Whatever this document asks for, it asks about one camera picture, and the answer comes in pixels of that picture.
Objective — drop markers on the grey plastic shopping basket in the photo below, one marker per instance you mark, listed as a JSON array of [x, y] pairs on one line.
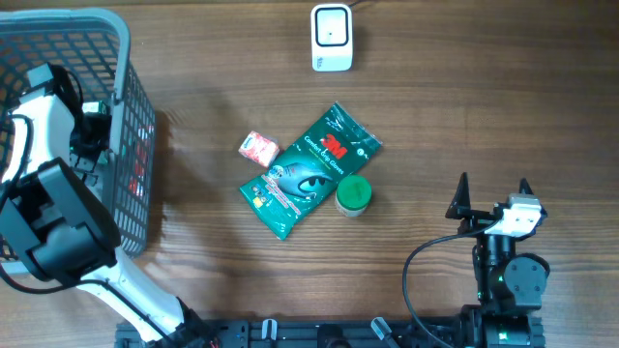
[[94, 44]]

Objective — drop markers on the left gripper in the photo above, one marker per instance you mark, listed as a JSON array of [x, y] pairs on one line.
[[103, 121]]

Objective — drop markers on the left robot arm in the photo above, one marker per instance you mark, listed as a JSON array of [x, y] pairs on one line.
[[61, 231]]

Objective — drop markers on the red white small box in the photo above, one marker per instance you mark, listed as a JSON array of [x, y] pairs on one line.
[[259, 149]]

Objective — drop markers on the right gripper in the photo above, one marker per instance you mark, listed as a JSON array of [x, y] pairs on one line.
[[460, 206]]

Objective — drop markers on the green 3M gloves packet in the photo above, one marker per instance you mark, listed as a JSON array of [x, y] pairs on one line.
[[333, 148]]

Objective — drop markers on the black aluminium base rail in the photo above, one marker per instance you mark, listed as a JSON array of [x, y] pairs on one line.
[[455, 331]]

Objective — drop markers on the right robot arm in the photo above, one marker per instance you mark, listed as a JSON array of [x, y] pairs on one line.
[[510, 285]]

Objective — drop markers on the green lidded jar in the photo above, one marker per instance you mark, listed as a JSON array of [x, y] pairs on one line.
[[353, 195]]

